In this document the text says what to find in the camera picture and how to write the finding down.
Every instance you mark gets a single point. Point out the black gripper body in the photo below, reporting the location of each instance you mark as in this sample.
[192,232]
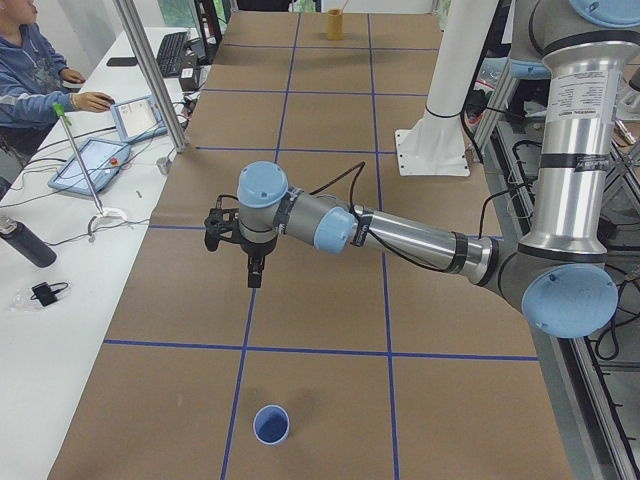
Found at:
[254,250]

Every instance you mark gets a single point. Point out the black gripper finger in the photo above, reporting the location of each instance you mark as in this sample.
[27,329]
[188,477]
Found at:
[255,271]

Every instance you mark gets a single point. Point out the blue plastic cup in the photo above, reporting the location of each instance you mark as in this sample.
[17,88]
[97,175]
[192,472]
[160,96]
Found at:
[271,425]

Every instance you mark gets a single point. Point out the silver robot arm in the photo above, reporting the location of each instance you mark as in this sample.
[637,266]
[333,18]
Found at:
[555,275]

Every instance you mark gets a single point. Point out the brown bamboo cup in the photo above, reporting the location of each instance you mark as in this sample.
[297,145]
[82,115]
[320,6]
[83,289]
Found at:
[335,24]

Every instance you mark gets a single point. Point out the blue teach pendant far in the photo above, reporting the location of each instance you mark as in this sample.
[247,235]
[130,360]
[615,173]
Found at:
[138,119]

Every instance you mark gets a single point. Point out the blue teach pendant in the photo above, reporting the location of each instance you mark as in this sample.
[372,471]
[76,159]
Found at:
[138,119]
[103,160]

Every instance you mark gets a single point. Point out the blue teach pendant near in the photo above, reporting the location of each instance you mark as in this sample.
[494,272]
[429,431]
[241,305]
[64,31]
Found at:
[103,160]

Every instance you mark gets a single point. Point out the black keyboard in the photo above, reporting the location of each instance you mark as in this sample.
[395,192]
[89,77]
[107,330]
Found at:
[170,53]

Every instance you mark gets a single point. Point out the small black adapter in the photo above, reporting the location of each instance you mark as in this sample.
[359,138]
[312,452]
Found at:
[47,294]

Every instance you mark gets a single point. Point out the black water bottle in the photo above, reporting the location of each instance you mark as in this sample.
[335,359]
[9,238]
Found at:
[23,240]

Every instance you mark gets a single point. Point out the black smartphone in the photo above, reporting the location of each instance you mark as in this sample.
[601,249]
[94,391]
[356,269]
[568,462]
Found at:
[121,62]

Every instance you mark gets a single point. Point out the silver rod green tip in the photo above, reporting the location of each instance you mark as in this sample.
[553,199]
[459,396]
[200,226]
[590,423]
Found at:
[60,112]

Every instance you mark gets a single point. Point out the person in blue hoodie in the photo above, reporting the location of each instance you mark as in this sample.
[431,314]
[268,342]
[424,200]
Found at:
[33,79]

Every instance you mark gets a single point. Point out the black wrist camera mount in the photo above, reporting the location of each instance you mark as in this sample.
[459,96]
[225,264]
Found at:
[221,225]

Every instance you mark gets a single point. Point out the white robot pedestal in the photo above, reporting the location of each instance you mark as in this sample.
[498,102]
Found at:
[435,145]

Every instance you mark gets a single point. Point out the aluminium frame post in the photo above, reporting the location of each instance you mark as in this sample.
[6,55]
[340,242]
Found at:
[141,48]

